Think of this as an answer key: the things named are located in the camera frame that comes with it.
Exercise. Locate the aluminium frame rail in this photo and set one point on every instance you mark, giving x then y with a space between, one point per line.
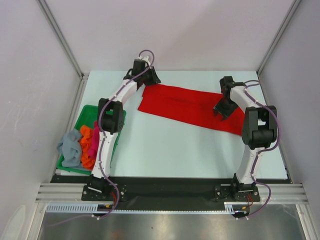
72 193

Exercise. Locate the orange t shirt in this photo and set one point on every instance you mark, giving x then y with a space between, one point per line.
85 142

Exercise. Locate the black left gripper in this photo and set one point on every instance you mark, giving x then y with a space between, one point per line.
155 79

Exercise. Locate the left aluminium corner post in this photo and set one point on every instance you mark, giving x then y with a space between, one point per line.
54 25

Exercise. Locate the magenta t shirt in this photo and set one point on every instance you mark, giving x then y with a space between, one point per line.
93 150

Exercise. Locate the grey blue t shirt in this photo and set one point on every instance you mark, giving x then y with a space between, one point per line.
70 148

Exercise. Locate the white slotted cable duct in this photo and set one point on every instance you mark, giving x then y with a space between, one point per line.
104 208

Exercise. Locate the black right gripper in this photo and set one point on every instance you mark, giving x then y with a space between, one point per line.
225 107

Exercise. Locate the right aluminium corner post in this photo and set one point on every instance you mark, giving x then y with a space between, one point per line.
279 34

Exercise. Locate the red t shirt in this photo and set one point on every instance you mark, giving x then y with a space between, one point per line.
189 106

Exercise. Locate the aluminium corner post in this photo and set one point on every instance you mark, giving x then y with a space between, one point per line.
54 25
279 34

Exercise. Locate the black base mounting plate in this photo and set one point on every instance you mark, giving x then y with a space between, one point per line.
150 193

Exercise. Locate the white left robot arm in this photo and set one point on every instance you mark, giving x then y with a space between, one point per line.
111 119

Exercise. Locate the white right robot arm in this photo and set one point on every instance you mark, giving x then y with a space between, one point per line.
259 131

